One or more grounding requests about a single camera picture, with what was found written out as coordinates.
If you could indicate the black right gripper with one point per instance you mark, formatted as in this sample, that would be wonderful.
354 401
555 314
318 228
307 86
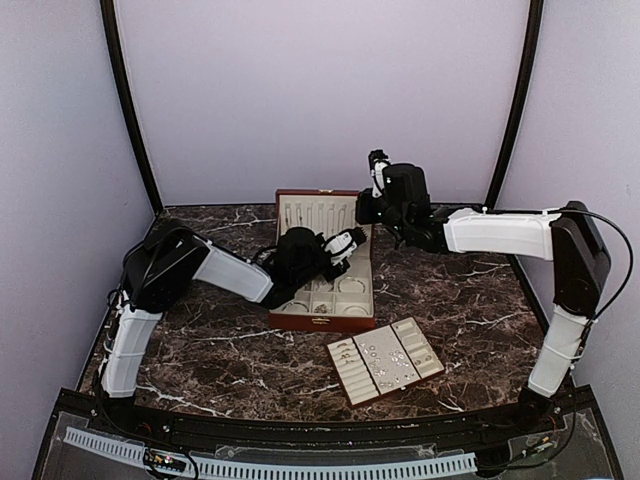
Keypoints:
364 215

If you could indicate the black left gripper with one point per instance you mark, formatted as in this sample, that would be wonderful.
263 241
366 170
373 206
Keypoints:
338 271

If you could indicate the red wooden jewelry box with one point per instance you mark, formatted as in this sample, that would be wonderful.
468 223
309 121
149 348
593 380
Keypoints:
346 303

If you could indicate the red jewelry tray insert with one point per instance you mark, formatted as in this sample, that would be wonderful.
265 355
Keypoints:
383 361

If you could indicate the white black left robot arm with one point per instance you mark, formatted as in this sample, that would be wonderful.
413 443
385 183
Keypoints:
159 270

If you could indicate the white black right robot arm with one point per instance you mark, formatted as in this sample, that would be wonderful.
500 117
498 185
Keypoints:
567 237

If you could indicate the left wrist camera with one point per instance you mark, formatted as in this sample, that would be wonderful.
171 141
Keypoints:
343 244

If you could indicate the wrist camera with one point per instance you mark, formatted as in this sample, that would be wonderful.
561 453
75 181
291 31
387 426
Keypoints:
343 244
378 162

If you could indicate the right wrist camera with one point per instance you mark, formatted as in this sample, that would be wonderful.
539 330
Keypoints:
378 162

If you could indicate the black front table rail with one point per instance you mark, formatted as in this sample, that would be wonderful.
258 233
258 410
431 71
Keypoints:
476 428

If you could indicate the right black frame post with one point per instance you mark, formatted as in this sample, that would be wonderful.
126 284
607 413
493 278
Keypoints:
521 89

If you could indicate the black frame post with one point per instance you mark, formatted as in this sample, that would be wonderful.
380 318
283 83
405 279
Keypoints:
119 72
521 89

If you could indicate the white slotted cable duct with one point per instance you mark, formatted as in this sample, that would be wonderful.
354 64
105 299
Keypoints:
166 465

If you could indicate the left black frame post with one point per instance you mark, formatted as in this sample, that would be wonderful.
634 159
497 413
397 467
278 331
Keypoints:
119 72

